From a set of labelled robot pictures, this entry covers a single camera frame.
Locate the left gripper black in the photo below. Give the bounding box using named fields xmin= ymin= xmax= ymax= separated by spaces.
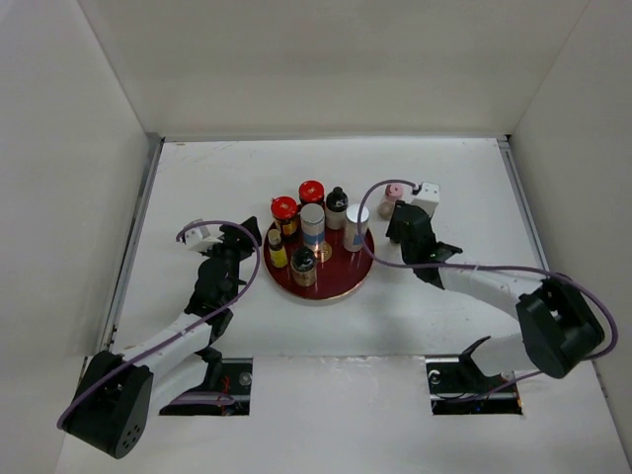
xmin=198 ymin=217 xmax=260 ymax=304

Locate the tall silver lid spice jar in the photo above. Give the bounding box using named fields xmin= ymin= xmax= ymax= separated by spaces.
xmin=343 ymin=203 xmax=370 ymax=253

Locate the small yellow label oil bottle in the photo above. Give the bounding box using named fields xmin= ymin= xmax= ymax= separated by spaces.
xmin=268 ymin=228 xmax=288 ymax=269

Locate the black cap white powder bottle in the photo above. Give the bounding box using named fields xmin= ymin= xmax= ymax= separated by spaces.
xmin=325 ymin=186 xmax=349 ymax=230

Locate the black cap brown spice bottle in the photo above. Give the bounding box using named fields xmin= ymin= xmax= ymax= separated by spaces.
xmin=290 ymin=246 xmax=317 ymax=287

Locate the red lid chili sauce jar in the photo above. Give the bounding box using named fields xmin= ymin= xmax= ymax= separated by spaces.
xmin=271 ymin=196 xmax=300 ymax=241

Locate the silver lid jar blue label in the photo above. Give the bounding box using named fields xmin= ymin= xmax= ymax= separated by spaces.
xmin=300 ymin=203 xmax=325 ymax=252

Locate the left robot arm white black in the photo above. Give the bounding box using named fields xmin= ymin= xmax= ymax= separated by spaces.
xmin=56 ymin=216 xmax=263 ymax=459

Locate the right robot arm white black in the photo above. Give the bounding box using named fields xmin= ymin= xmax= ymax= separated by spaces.
xmin=386 ymin=201 xmax=605 ymax=391

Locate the pink cap small bottle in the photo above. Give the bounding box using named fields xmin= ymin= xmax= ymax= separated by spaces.
xmin=377 ymin=183 xmax=404 ymax=220

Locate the red round tray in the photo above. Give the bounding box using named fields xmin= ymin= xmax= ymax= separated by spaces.
xmin=263 ymin=224 xmax=373 ymax=300

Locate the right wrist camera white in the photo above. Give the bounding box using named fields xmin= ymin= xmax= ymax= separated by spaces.
xmin=410 ymin=182 xmax=440 ymax=217

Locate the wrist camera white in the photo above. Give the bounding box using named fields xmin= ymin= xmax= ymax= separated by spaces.
xmin=410 ymin=182 xmax=440 ymax=217
xmin=178 ymin=219 xmax=221 ymax=253

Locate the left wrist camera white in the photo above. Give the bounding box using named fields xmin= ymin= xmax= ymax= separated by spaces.
xmin=178 ymin=219 xmax=221 ymax=253

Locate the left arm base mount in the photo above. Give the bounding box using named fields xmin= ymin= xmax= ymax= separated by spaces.
xmin=158 ymin=348 xmax=254 ymax=417

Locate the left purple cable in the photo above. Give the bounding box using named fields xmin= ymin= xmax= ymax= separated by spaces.
xmin=56 ymin=219 xmax=262 ymax=431

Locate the purple cable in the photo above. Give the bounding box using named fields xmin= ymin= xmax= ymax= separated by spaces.
xmin=56 ymin=219 xmax=262 ymax=431
xmin=356 ymin=179 xmax=619 ymax=396

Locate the aluminium table edge rail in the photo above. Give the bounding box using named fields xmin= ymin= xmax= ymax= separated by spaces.
xmin=497 ymin=135 xmax=549 ymax=270

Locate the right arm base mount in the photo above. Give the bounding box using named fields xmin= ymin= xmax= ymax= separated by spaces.
xmin=425 ymin=337 xmax=522 ymax=416

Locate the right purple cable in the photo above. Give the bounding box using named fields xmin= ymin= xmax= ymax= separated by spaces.
xmin=356 ymin=179 xmax=619 ymax=396

